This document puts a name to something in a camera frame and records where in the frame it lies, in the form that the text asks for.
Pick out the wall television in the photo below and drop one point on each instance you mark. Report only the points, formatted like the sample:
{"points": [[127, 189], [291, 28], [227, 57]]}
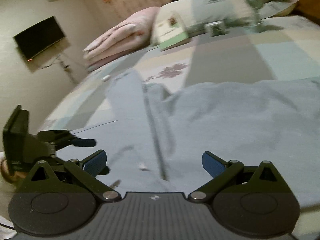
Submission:
{"points": [[38, 38]]}

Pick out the person's left hand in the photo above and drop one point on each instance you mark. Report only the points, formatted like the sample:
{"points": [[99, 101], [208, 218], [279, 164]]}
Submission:
{"points": [[5, 172]]}

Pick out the flat patchwork pillow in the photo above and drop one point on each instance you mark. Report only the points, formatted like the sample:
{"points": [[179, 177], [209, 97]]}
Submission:
{"points": [[280, 7]]}

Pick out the wooden headboard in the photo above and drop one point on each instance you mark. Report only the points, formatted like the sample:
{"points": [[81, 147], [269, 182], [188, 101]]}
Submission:
{"points": [[310, 7]]}

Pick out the small white case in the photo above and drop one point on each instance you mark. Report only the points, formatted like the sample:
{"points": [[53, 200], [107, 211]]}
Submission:
{"points": [[105, 77]]}

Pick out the grey sweatpants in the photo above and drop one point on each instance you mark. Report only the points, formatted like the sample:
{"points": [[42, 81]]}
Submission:
{"points": [[212, 117]]}

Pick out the pink folded quilt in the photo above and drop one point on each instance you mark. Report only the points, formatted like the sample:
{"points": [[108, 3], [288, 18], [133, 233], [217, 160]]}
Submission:
{"points": [[117, 40]]}

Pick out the small printed box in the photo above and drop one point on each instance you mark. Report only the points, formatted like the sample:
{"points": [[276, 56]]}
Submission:
{"points": [[216, 28]]}

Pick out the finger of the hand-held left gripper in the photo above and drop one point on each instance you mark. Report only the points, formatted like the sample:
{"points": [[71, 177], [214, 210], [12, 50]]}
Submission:
{"points": [[85, 143]]}

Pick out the bed with patchwork sheet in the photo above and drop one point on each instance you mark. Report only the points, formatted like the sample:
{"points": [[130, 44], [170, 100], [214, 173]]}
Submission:
{"points": [[225, 55]]}

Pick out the green and white book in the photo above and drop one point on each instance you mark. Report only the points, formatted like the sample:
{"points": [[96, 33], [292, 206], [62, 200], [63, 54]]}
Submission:
{"points": [[172, 37]]}

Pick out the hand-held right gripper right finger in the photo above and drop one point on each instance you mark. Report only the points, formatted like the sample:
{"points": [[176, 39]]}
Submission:
{"points": [[212, 163]]}

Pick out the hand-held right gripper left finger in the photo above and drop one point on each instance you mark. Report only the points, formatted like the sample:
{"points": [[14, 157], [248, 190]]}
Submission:
{"points": [[95, 161]]}

